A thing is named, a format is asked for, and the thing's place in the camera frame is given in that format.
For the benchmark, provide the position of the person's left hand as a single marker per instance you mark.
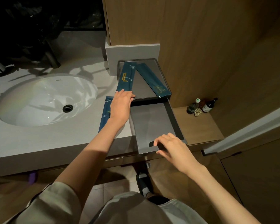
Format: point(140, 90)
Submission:
point(119, 107)

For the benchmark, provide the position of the person's right hand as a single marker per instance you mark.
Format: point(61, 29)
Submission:
point(177, 153)

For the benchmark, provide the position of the person's right thumb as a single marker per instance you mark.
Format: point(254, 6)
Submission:
point(162, 153)

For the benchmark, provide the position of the person's left fingers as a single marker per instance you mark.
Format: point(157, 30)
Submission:
point(126, 93)

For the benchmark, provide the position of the teal packet with yellow print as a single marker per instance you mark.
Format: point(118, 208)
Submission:
point(126, 76)

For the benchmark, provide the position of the grey organiser box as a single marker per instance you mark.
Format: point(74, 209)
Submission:
point(143, 88)

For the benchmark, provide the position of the grey drawer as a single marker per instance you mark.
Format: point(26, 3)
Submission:
point(149, 123)

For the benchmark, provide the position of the person's left forearm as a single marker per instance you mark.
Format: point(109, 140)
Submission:
point(93, 153)

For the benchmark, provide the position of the person's right forearm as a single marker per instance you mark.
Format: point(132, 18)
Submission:
point(221, 198)

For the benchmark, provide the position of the small chrome knob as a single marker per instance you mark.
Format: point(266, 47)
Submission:
point(147, 164)

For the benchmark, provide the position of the teal packet with white print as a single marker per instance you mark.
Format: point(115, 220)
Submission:
point(105, 114)

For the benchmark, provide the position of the plain teal packet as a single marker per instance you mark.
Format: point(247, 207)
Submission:
point(152, 79)

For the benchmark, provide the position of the black and white shoe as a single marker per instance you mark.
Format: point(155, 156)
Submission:
point(143, 184)

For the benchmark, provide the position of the wooden ledge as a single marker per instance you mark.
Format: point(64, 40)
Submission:
point(198, 128)

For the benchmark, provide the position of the green glass bottle white cap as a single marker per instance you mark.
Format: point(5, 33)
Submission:
point(191, 108)

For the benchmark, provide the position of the black sink drain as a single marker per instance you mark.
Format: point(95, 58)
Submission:
point(68, 108)

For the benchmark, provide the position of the brown bottle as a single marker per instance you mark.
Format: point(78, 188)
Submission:
point(202, 103)

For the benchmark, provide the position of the dark bottle white label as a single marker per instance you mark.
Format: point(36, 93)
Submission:
point(208, 106)

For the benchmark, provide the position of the beige shirt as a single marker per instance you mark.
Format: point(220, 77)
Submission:
point(121, 209)

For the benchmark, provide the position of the white sink basin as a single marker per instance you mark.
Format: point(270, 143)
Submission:
point(44, 100)

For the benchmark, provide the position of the chrome faucet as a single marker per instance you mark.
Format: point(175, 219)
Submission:
point(51, 55)

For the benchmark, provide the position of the white door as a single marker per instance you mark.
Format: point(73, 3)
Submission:
point(247, 132)

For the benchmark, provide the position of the dark mirror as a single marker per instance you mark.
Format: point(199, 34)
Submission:
point(37, 13)

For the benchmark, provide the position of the purple object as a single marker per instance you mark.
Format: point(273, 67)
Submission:
point(32, 177)

